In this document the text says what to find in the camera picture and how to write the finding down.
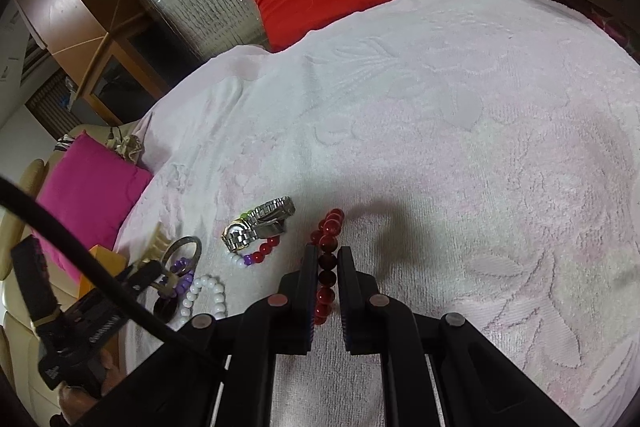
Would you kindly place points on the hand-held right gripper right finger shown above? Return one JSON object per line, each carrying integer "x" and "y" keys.
{"x": 346, "y": 307}

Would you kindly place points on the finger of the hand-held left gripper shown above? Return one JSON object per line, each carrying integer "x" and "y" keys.
{"x": 142, "y": 274}

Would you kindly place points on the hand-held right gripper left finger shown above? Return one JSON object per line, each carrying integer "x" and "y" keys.
{"x": 310, "y": 307}

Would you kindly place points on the gold hair claw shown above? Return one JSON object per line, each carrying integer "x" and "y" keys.
{"x": 157, "y": 247}

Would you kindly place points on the orange cardboard box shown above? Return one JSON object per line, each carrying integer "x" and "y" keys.
{"x": 107, "y": 259}

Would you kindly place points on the black hair clip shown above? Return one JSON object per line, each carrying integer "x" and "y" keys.
{"x": 165, "y": 309}

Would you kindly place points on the silver metal wristwatch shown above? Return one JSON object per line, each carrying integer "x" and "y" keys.
{"x": 240, "y": 234}

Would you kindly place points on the person's left hand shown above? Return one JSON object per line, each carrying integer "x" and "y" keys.
{"x": 77, "y": 404}

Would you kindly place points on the beige sofa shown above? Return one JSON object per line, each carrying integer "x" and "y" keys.
{"x": 20, "y": 307}

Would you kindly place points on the pink pillow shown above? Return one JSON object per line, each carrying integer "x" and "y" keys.
{"x": 90, "y": 197}

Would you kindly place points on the camouflage cloth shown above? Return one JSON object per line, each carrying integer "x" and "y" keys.
{"x": 127, "y": 147}

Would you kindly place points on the dark slatted screen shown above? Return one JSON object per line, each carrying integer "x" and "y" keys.
{"x": 55, "y": 107}

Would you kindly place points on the white towel blanket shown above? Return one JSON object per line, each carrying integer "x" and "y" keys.
{"x": 425, "y": 132}

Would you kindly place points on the wooden cabinet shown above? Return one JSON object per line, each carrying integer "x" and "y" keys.
{"x": 65, "y": 7}

